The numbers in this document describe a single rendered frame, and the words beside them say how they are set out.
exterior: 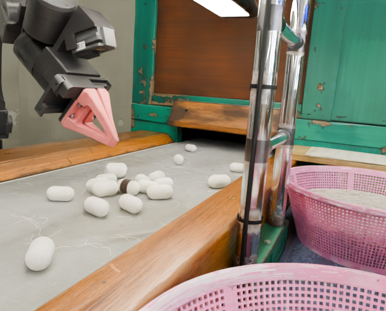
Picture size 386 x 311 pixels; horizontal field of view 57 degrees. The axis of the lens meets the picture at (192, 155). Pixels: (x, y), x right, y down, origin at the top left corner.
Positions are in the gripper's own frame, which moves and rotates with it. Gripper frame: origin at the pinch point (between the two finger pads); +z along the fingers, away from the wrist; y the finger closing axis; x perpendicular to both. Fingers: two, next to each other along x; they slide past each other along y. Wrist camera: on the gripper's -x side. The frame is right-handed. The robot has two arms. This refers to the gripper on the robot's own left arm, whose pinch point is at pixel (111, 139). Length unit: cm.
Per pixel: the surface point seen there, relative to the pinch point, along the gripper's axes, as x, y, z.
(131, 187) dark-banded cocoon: 2.9, 0.6, 6.6
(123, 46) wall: 42, 139, -96
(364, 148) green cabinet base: -19, 50, 27
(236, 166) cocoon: -1.8, 24.9, 12.2
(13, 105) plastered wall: 137, 141, -144
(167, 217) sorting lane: -1.1, -3.3, 13.5
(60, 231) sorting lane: 3.4, -13.2, 8.1
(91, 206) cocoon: 2.5, -8.3, 7.0
